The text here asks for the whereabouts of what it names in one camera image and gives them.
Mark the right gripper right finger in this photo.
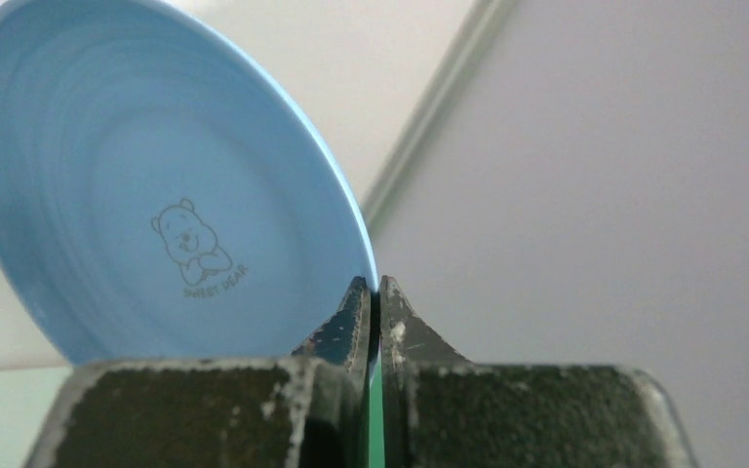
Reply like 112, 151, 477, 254
379, 276, 697, 467

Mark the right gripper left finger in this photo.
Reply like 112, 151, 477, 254
25, 277, 373, 467

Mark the blue plate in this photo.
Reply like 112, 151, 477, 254
0, 1, 377, 365

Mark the green trash bin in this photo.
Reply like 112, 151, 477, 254
0, 368, 75, 467

